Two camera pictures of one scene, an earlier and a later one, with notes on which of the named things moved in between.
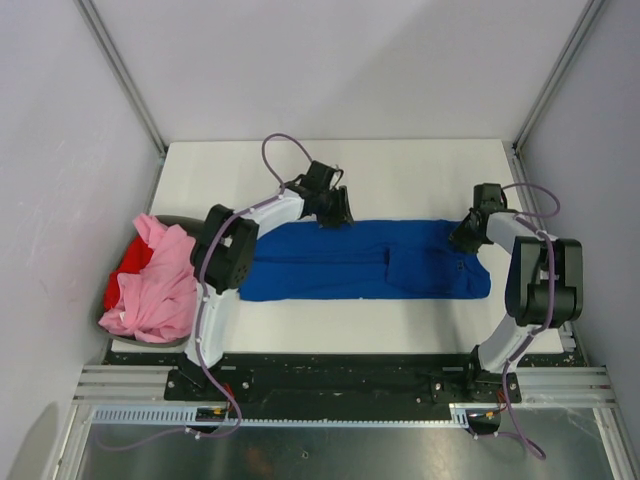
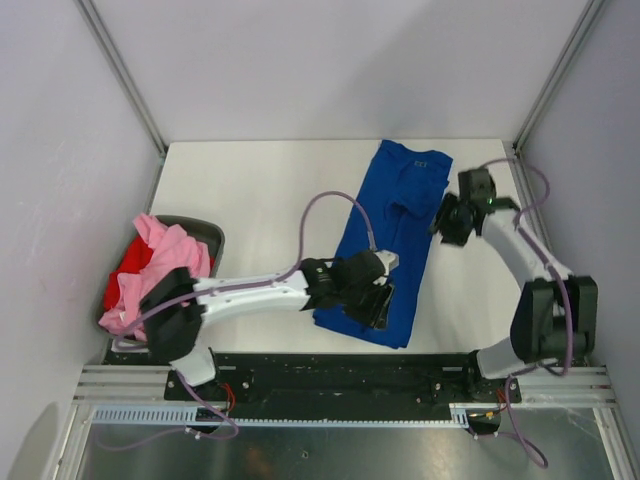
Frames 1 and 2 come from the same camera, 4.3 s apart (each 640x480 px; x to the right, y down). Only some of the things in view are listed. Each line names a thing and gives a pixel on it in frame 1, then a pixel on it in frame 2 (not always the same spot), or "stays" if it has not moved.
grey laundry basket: x=189 y=228 stays
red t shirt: x=133 y=260 stays
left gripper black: x=341 y=213 to x=375 y=313
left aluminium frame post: x=124 y=73 stays
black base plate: x=340 y=387 stays
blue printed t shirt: x=383 y=260 to x=398 y=193
